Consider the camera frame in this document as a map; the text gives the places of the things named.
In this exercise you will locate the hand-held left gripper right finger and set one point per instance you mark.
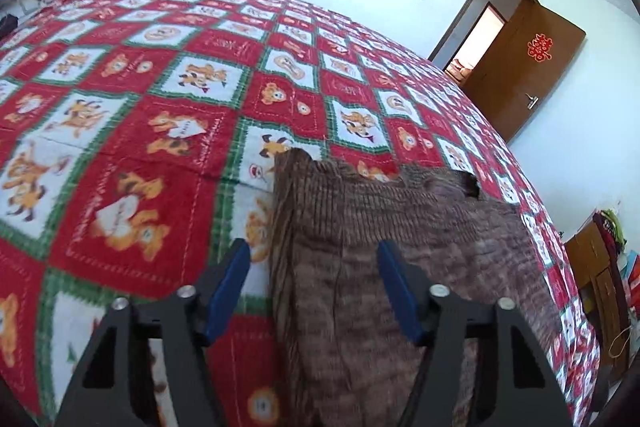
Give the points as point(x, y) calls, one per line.
point(397, 287)

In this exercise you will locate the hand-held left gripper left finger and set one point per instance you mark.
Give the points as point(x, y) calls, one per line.
point(230, 287)

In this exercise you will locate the brown knitted sweater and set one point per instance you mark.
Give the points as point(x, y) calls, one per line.
point(375, 232)

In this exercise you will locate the red printed bedspread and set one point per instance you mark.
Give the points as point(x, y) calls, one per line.
point(150, 117)

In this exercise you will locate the wooden cabinet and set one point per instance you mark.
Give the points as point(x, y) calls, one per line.
point(595, 277)

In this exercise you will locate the colourful cloth pile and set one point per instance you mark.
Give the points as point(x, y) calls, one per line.
point(611, 227)

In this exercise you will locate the brown wooden door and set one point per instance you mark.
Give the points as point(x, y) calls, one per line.
point(515, 82)

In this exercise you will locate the red paper door decoration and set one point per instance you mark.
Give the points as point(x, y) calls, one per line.
point(539, 48)

